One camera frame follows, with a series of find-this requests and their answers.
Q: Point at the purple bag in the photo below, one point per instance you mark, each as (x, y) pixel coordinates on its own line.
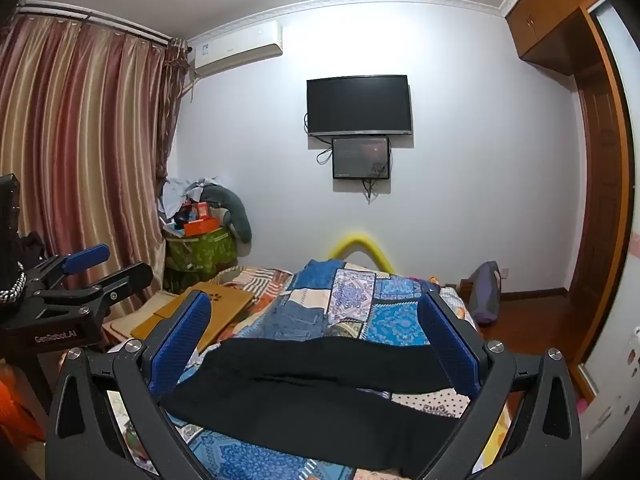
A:
(485, 292)

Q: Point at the yellow foam tube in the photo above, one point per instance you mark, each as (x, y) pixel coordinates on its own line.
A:
(357, 239)

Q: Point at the beige wooden board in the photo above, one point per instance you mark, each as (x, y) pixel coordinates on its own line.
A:
(135, 315)

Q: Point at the black wall television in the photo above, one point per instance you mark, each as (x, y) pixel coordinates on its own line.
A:
(359, 105)

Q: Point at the orange box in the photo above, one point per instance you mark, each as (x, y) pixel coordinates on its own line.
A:
(201, 227)

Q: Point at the white air conditioner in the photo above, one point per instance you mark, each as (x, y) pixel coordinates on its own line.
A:
(235, 52)

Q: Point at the wooden lap desk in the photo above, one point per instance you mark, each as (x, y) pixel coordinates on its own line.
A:
(220, 305)

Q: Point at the wooden overhead cabinet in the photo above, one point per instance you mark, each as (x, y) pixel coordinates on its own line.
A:
(545, 15)

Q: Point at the curtain rail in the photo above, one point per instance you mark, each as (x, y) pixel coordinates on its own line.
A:
(100, 22)

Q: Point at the small red box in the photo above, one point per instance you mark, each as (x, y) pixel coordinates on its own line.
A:
(203, 211)

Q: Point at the small black monitor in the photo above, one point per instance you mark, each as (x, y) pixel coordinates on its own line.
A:
(361, 157)

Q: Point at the striped orange quilt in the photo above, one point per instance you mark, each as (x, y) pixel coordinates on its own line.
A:
(260, 280)

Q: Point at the blue patchwork blanket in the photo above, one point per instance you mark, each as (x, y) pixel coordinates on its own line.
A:
(395, 320)

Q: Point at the black pants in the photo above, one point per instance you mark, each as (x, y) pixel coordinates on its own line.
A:
(310, 385)

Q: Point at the grey plush pillow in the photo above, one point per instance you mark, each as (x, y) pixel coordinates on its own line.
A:
(237, 210)

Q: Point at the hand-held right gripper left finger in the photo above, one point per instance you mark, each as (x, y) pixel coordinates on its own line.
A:
(180, 340)

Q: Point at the person's left forearm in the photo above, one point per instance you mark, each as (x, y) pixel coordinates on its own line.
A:
(20, 410)

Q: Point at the wooden door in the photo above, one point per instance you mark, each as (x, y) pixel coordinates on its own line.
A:
(600, 185)

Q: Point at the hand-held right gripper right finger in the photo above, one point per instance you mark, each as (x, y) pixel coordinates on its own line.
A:
(450, 345)

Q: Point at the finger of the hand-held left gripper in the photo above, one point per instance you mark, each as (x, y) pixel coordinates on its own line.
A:
(87, 257)
(125, 280)

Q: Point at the blue jeans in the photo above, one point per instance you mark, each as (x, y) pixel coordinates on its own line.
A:
(295, 322)

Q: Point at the pile of pale cloths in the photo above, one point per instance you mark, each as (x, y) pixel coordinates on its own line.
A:
(175, 200)

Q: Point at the green patterned box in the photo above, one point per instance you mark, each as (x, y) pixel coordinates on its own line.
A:
(200, 255)

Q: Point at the pile of dark clothes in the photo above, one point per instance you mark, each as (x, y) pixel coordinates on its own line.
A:
(32, 247)

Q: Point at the striped pink curtain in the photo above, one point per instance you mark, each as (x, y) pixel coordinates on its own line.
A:
(75, 135)

